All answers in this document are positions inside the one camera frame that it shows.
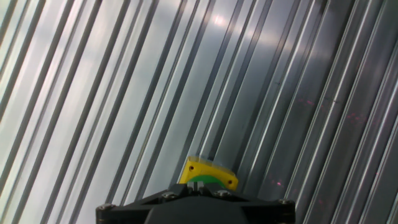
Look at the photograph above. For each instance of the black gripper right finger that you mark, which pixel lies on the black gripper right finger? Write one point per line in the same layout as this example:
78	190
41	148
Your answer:
267	211

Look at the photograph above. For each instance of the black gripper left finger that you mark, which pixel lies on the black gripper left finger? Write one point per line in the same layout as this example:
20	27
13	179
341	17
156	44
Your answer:
130	213

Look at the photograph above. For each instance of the green round push button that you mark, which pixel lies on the green round push button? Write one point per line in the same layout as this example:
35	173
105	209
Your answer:
206	180

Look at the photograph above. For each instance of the yellow button box grey base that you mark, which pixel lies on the yellow button box grey base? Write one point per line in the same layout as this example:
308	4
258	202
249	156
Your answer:
199	170

